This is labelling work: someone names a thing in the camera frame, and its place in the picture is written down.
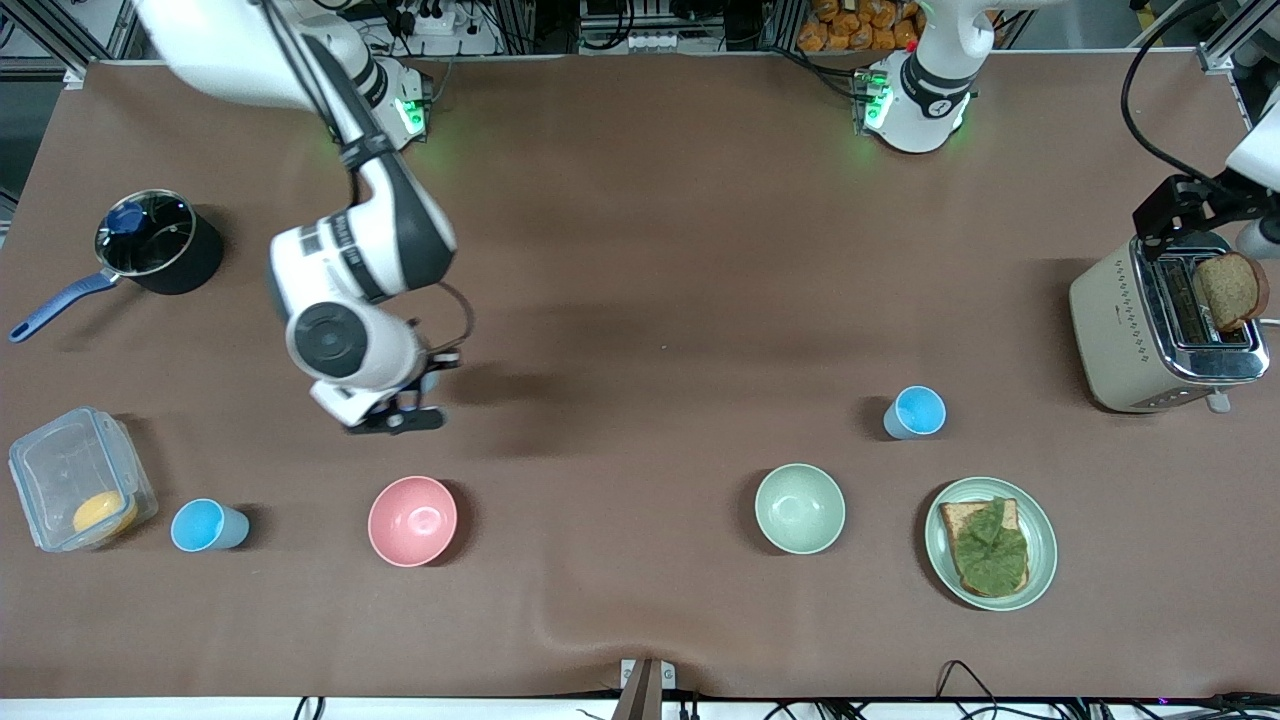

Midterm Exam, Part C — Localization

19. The light blue plastic cup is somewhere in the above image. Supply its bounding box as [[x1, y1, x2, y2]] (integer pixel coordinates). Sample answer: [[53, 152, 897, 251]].
[[883, 385, 947, 441], [170, 498, 251, 553]]

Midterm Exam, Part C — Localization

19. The brown bread slice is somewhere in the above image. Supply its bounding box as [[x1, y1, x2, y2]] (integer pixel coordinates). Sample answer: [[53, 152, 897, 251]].
[[1192, 252, 1271, 334]]

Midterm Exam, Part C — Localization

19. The cream and chrome toaster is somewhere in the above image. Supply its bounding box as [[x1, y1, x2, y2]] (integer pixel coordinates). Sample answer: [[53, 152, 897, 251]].
[[1068, 226, 1280, 414]]

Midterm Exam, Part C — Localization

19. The pink bowl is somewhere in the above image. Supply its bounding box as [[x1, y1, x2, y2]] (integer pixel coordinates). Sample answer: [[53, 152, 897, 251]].
[[367, 475, 459, 568]]

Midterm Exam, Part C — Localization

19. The orange round food piece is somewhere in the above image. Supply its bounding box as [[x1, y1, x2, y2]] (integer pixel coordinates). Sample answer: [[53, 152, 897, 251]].
[[72, 490, 139, 538]]

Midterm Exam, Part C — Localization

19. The clear plastic lidded container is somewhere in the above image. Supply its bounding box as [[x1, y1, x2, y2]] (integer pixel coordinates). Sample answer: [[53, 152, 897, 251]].
[[8, 405, 159, 554]]

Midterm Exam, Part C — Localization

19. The brown table cover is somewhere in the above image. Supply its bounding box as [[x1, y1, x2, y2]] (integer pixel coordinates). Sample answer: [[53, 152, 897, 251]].
[[0, 50, 1280, 701]]

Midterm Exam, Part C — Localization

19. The pale green plate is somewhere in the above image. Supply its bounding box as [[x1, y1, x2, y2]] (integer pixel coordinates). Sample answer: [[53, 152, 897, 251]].
[[924, 476, 1059, 612]]

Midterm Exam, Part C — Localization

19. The bag of orange buns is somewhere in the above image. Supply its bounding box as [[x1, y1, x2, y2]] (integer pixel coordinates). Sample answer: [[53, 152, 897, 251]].
[[797, 0, 926, 53]]

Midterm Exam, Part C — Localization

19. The toast slice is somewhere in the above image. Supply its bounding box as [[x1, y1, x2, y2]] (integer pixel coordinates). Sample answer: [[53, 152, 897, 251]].
[[938, 497, 1031, 599]]

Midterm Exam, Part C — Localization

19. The green lettuce leaf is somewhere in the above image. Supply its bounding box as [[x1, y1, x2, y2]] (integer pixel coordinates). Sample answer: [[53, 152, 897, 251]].
[[955, 497, 1029, 593]]

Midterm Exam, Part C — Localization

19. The white power strip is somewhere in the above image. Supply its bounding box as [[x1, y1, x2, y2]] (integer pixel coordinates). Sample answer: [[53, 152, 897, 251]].
[[395, 0, 471, 37], [628, 33, 726, 54]]

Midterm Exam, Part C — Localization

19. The grey table clamp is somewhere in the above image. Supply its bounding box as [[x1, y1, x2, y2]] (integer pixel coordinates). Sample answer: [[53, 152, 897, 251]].
[[620, 658, 676, 720]]

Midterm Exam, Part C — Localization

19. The pale green bowl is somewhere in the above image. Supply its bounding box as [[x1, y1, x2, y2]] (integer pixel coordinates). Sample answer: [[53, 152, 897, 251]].
[[754, 462, 847, 556]]

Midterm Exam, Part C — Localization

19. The aluminium frame profile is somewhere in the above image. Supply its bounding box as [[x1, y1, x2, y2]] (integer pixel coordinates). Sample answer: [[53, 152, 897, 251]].
[[1198, 0, 1280, 73], [0, 0, 136, 86]]

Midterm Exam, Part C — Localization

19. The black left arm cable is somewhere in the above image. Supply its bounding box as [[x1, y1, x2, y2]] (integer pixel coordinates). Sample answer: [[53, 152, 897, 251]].
[[1120, 0, 1216, 186]]

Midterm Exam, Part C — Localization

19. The black pot blue handle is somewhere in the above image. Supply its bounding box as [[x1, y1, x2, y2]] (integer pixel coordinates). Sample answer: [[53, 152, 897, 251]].
[[8, 188, 224, 344]]

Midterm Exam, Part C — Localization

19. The black cable loop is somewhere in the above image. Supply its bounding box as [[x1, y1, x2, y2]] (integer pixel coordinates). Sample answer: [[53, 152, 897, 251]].
[[935, 660, 1001, 701]]

